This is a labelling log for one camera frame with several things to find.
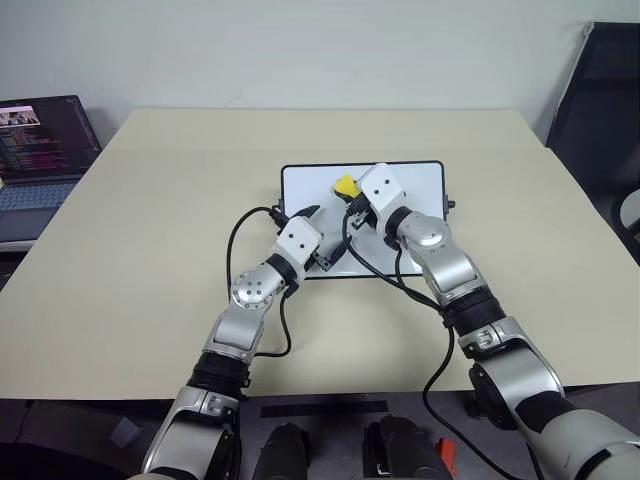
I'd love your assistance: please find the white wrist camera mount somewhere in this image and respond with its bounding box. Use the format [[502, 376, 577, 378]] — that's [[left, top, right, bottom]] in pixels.
[[273, 216, 324, 274], [358, 162, 408, 227]]

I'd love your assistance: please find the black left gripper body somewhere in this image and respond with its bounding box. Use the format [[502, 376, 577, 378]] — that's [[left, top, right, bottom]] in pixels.
[[305, 233, 347, 274]]

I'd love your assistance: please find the black leaning panel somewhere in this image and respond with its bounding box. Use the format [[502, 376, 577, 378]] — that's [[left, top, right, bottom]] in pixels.
[[544, 21, 640, 202]]

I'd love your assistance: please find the grey open laptop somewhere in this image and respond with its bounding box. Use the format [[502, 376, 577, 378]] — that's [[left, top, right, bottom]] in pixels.
[[0, 94, 102, 247]]

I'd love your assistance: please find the white paper scrap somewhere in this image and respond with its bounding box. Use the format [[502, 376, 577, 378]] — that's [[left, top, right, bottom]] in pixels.
[[110, 416, 142, 449]]

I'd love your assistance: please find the dark rounded shape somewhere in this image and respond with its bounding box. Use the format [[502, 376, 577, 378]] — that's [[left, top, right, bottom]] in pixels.
[[253, 422, 314, 480], [361, 414, 442, 480]]

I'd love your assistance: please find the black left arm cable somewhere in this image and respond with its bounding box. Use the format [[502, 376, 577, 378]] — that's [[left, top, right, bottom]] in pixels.
[[226, 205, 294, 359]]

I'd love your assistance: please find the black tape strip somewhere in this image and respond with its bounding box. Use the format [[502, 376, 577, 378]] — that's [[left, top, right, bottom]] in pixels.
[[260, 399, 389, 419]]

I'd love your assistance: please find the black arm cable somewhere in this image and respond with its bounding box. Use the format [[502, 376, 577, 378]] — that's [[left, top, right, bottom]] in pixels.
[[226, 205, 294, 359], [340, 209, 547, 480]]

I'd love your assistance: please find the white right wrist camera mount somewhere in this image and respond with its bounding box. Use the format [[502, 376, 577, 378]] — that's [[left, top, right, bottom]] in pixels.
[[358, 162, 408, 227]]

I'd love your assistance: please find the small red object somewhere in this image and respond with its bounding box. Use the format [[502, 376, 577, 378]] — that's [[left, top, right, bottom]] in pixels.
[[435, 437, 460, 475]]

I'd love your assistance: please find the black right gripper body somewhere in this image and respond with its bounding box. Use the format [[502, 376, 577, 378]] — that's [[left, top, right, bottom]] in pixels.
[[344, 197, 375, 233]]

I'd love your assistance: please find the white and black chair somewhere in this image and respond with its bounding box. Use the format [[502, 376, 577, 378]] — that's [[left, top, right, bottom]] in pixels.
[[611, 186, 640, 247]]

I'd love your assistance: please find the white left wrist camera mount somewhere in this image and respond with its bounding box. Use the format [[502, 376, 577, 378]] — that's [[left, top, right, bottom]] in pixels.
[[273, 216, 324, 274]]

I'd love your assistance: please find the black framed whiteboard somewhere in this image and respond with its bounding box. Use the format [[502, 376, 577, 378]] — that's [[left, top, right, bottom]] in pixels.
[[272, 159, 457, 281]]

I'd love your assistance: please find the yellow eraser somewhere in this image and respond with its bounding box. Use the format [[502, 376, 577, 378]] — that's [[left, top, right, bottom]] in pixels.
[[333, 174, 361, 199]]

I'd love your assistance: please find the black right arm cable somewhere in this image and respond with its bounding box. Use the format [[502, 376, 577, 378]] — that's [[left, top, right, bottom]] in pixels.
[[340, 209, 547, 480]]

